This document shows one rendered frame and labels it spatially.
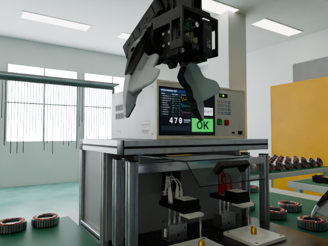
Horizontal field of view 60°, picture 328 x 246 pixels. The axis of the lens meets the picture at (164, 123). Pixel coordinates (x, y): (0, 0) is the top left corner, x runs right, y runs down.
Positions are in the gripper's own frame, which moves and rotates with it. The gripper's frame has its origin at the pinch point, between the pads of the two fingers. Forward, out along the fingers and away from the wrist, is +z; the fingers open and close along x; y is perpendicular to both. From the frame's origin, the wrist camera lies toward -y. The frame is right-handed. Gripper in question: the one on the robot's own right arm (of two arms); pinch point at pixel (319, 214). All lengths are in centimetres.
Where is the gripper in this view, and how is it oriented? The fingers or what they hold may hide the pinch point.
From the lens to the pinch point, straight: 136.1
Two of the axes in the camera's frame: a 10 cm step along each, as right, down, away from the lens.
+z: -2.7, 8.8, 3.8
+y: 4.7, 4.7, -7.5
